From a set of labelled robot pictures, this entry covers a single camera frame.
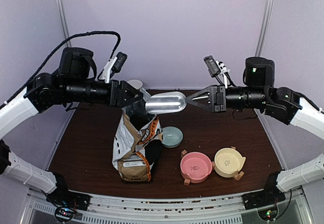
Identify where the dog food bag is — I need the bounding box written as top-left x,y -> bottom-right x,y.
112,99 -> 163,183

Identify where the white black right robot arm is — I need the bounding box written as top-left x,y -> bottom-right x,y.
186,57 -> 323,205

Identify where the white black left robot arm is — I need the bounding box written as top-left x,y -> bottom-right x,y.
1,48 -> 143,206

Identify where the cream yellow pet bowl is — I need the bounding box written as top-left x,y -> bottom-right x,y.
214,147 -> 246,178

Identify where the pink pet bowl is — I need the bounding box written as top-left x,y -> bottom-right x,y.
180,152 -> 213,183

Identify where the wooden pet bowl stand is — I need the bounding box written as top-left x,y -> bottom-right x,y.
181,150 -> 244,186

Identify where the white ceramic patterned bowl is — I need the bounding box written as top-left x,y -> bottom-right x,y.
127,80 -> 143,92

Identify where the teal ribbed ceramic bowl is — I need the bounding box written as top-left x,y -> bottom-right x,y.
162,126 -> 183,148

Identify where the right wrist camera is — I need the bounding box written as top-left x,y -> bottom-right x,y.
203,55 -> 234,88

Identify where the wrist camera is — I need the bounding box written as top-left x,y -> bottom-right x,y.
98,52 -> 128,84
203,55 -> 234,88

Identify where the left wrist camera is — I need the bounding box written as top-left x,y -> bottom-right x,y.
98,52 -> 128,84

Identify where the black braided cable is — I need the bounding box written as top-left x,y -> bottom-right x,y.
0,30 -> 122,108

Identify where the metal front base rail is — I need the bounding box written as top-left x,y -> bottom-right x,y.
20,180 -> 304,224

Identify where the aluminium corner frame post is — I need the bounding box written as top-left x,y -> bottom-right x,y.
56,0 -> 69,39

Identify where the right aluminium frame post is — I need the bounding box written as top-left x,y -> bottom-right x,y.
255,0 -> 274,57

